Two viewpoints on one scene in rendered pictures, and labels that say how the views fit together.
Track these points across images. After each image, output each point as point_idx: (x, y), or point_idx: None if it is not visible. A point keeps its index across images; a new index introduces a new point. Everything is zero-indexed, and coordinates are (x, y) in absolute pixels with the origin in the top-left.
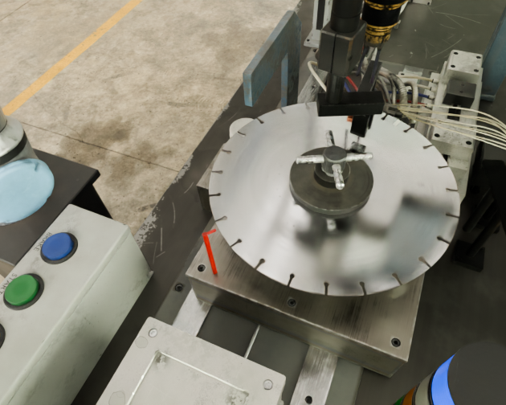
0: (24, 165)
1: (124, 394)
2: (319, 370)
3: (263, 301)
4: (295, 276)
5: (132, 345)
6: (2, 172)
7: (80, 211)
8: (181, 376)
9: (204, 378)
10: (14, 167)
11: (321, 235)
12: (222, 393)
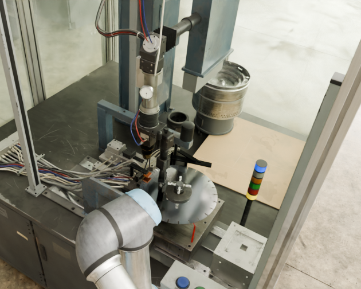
0: (152, 284)
1: (236, 258)
2: (218, 230)
3: (204, 229)
4: (211, 207)
5: (222, 257)
6: (157, 288)
7: (165, 277)
8: (231, 245)
9: (231, 239)
10: (154, 285)
11: (198, 199)
12: (235, 236)
